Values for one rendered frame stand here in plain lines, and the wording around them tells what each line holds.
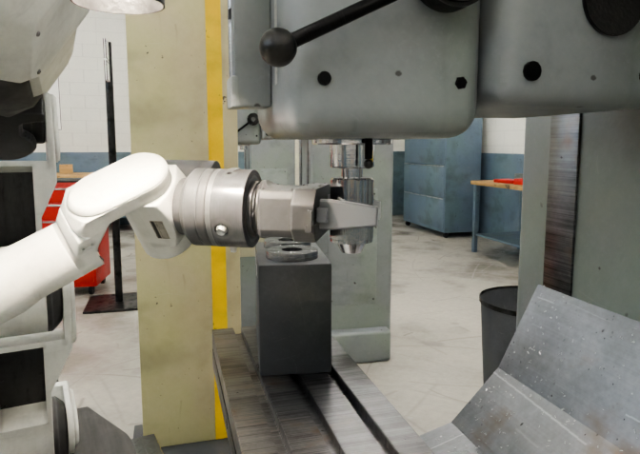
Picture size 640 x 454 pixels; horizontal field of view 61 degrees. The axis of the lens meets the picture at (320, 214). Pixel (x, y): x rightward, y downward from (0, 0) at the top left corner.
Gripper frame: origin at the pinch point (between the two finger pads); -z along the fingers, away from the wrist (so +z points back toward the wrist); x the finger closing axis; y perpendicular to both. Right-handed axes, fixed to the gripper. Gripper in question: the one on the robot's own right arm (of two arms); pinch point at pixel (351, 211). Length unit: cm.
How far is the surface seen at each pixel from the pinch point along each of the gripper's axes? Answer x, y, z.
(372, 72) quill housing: -9.7, -13.6, -2.6
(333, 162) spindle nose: -1.6, -5.4, 1.8
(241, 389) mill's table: 19.0, 30.8, 18.6
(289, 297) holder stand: 25.5, 17.5, 12.6
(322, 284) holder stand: 27.2, 15.4, 7.4
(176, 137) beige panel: 149, -9, 87
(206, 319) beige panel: 153, 67, 77
